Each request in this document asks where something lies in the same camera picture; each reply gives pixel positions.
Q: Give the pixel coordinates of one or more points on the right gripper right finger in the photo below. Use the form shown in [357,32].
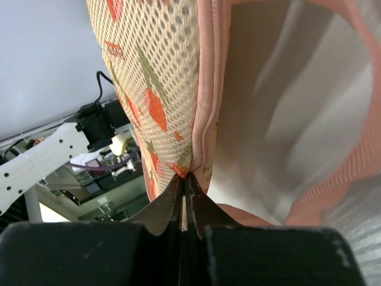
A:
[225,252]

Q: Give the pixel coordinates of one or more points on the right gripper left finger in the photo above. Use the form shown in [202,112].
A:
[143,250]

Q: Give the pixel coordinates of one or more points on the floral mesh laundry bag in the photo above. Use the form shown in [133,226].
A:
[275,105]

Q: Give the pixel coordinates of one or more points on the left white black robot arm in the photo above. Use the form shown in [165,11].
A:
[88,130]

